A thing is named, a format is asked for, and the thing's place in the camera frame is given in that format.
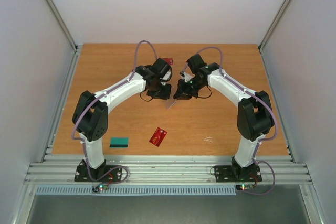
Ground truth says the pink leather card holder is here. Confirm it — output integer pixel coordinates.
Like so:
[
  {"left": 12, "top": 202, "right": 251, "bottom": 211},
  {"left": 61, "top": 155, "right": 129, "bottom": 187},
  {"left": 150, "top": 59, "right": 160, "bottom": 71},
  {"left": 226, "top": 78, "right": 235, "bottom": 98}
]
[{"left": 165, "top": 99, "right": 177, "bottom": 110}]

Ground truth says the red vip card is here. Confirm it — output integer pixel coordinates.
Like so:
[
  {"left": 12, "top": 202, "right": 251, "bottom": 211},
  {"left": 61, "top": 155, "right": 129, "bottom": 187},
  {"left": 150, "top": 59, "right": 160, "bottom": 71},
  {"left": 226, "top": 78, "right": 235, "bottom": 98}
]
[
  {"left": 163, "top": 58, "right": 173, "bottom": 65},
  {"left": 149, "top": 127, "right": 167, "bottom": 147}
]

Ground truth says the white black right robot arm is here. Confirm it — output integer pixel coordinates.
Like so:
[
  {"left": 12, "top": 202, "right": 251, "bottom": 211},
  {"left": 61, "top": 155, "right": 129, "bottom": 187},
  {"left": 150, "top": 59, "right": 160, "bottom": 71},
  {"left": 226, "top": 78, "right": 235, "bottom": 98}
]
[{"left": 173, "top": 54, "right": 276, "bottom": 180}]

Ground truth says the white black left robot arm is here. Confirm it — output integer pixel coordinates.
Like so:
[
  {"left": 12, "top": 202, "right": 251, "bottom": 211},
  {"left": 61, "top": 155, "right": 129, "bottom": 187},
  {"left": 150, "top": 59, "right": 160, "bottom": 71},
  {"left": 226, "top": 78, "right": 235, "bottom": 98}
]
[{"left": 71, "top": 58, "right": 173, "bottom": 181}]

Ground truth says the teal card with black stripe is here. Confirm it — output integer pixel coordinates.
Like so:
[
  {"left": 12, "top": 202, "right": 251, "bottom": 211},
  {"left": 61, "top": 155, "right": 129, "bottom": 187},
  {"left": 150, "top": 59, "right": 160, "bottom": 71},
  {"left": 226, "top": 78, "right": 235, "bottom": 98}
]
[{"left": 109, "top": 137, "right": 129, "bottom": 148}]

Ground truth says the right controller circuit board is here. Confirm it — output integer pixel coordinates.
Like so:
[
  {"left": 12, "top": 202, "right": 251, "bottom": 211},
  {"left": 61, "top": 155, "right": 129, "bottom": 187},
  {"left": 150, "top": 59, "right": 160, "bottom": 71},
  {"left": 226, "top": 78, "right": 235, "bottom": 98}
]
[{"left": 236, "top": 184, "right": 255, "bottom": 191}]

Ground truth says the controller circuit board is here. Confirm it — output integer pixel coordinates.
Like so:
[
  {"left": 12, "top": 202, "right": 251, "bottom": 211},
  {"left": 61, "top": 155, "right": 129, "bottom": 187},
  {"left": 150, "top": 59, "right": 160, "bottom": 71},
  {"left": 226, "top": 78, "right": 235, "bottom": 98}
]
[
  {"left": 92, "top": 184, "right": 109, "bottom": 193},
  {"left": 236, "top": 184, "right": 255, "bottom": 191}
]

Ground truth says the left controller circuit board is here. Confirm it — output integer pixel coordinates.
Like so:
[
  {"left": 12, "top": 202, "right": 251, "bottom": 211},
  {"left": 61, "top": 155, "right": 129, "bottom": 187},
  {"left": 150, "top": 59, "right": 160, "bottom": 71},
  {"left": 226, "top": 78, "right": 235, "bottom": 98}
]
[{"left": 92, "top": 184, "right": 109, "bottom": 193}]

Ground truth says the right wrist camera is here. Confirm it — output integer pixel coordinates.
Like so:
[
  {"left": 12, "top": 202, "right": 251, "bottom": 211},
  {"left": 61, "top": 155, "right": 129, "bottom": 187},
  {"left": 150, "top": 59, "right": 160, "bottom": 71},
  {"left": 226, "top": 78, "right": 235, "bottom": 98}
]
[{"left": 180, "top": 71, "right": 193, "bottom": 82}]

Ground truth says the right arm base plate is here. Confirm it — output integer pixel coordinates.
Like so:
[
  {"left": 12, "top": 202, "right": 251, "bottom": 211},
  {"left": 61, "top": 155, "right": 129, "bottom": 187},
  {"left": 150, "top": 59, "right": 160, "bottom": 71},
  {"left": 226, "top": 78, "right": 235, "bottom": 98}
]
[{"left": 213, "top": 156, "right": 262, "bottom": 183}]

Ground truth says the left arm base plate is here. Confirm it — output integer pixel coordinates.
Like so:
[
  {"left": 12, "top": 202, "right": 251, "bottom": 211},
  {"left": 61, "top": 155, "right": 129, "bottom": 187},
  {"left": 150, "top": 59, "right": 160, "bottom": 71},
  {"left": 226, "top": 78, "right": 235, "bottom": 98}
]
[{"left": 74, "top": 159, "right": 123, "bottom": 183}]

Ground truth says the aluminium front rail frame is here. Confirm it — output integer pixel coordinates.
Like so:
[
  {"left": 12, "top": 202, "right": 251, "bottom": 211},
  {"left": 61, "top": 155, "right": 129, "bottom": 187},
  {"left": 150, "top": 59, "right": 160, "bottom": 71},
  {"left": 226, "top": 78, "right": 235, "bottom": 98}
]
[{"left": 25, "top": 154, "right": 312, "bottom": 185}]

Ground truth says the left aluminium frame post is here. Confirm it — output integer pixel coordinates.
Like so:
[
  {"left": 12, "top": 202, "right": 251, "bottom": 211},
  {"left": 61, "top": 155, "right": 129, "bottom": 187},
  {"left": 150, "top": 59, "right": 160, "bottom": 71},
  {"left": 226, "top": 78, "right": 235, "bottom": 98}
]
[{"left": 45, "top": 0, "right": 78, "bottom": 52}]

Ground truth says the aluminium frame post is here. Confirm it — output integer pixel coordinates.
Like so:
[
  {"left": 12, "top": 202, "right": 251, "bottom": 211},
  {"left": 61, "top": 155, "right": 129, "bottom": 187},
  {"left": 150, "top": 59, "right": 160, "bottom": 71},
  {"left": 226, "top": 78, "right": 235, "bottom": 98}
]
[
  {"left": 45, "top": 0, "right": 78, "bottom": 52},
  {"left": 258, "top": 0, "right": 293, "bottom": 53}
]

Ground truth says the right aluminium frame post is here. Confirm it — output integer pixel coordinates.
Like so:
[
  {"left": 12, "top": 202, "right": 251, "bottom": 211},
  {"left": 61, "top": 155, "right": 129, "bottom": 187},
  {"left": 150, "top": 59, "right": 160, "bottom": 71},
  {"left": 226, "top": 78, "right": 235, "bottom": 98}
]
[{"left": 258, "top": 0, "right": 293, "bottom": 53}]

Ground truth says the grey slotted cable duct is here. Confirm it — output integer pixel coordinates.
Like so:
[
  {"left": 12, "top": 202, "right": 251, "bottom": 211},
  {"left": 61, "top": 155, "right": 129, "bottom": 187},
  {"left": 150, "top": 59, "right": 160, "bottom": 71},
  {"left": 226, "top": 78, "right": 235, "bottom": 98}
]
[{"left": 35, "top": 185, "right": 236, "bottom": 196}]

